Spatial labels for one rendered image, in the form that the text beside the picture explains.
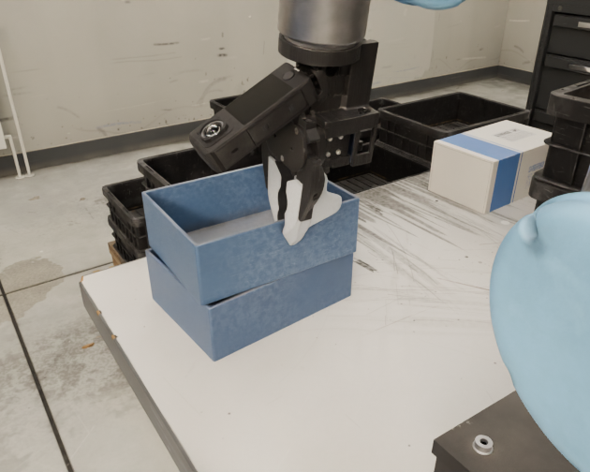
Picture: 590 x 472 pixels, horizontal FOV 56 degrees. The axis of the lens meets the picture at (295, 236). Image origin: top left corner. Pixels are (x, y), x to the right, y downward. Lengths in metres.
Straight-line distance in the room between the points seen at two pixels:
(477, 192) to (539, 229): 0.74
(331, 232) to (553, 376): 0.42
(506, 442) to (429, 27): 4.16
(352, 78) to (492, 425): 0.30
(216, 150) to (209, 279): 0.15
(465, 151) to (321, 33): 0.52
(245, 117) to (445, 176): 0.56
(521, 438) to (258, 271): 0.30
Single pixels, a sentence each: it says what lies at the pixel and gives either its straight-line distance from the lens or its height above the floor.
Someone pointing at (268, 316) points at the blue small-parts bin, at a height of 0.73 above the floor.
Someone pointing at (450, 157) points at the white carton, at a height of 0.77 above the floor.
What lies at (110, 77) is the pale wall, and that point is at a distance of 3.22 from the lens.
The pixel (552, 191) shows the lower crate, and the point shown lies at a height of 0.81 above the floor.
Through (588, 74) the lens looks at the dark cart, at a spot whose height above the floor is 0.63.
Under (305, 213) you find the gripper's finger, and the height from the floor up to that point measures 0.87.
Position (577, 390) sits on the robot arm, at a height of 0.96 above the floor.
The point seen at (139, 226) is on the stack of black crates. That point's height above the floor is 0.35.
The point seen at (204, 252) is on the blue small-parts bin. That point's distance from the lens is 0.54.
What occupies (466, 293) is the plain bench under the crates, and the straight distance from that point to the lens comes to 0.74.
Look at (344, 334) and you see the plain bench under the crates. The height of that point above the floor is 0.70.
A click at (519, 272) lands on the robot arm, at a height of 0.99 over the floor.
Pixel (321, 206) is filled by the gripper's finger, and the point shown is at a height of 0.86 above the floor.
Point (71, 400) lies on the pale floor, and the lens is 1.66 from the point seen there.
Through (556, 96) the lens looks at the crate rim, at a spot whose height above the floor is 0.93.
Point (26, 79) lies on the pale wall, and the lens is 3.13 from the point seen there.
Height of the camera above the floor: 1.10
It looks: 29 degrees down
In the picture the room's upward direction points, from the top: straight up
